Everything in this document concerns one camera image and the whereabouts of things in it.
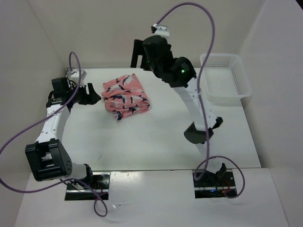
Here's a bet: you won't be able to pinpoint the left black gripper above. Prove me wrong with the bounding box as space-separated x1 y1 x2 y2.
67 82 101 105

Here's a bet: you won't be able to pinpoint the pink shark print shorts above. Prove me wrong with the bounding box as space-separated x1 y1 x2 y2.
101 73 151 121

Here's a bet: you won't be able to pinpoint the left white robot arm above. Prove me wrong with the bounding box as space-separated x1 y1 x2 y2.
25 78 101 189

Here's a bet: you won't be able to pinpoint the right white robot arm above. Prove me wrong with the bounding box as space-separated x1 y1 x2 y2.
130 35 223 167

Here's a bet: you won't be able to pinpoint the white plastic basket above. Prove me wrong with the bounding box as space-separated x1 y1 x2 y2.
202 53 252 103

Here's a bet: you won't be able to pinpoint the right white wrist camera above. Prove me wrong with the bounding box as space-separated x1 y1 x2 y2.
151 24 169 38

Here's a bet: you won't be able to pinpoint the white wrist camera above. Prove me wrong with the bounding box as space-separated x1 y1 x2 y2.
66 70 87 87
151 24 169 38

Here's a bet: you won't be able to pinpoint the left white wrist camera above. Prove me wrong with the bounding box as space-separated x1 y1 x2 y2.
66 70 87 87

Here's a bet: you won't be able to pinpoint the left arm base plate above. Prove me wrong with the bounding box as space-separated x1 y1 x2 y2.
64 172 110 201

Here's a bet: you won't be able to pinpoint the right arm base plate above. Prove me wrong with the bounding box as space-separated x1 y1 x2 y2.
193 169 238 199

